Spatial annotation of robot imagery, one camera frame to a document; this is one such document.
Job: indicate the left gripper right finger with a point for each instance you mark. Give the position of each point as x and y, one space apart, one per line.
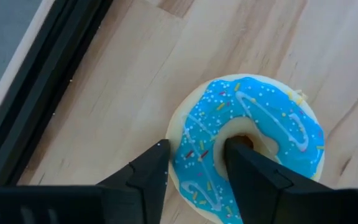
259 193

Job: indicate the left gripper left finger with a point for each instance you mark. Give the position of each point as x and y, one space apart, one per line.
141 186

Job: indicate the blue iced donut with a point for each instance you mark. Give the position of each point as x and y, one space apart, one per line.
259 102

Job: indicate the black table frame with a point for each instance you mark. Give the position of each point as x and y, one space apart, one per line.
42 77

